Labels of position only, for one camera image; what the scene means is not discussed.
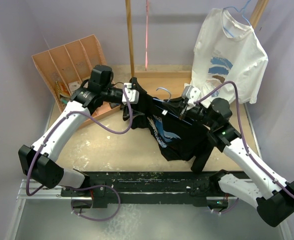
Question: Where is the aluminium frame rail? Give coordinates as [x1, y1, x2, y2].
[5, 177, 293, 240]

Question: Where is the wooden clothes rack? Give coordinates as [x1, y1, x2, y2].
[124, 0, 270, 101]

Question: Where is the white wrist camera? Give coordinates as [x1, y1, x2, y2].
[181, 85, 201, 106]
[122, 82, 140, 105]

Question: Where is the black t-shirt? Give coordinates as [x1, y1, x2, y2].
[129, 77, 214, 174]

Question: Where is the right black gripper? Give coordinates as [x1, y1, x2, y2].
[162, 96, 217, 129]

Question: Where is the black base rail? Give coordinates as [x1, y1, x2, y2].
[29, 171, 265, 208]

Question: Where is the white t-shirt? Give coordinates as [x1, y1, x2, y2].
[188, 7, 269, 108]

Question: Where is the pink desk organizer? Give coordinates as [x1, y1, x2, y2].
[31, 35, 122, 130]

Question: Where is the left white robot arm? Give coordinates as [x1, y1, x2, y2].
[18, 65, 146, 197]

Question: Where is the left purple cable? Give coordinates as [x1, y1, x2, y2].
[25, 84, 134, 222]

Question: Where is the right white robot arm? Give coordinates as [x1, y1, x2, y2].
[177, 98, 294, 227]

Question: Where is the blue hanger under white shirt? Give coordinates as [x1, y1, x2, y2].
[222, 0, 252, 31]

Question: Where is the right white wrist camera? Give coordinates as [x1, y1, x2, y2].
[181, 85, 201, 106]

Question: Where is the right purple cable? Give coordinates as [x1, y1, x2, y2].
[194, 81, 294, 216]

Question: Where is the pink wire hanger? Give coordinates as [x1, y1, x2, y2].
[144, 0, 149, 71]

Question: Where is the spiral notebook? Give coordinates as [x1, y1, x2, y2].
[55, 81, 71, 99]

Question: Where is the blue wire hanger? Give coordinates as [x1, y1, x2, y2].
[153, 84, 194, 126]

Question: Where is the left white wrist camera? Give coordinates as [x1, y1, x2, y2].
[122, 82, 140, 105]

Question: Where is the purple cable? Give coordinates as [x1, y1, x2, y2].
[194, 81, 294, 216]
[25, 84, 134, 222]

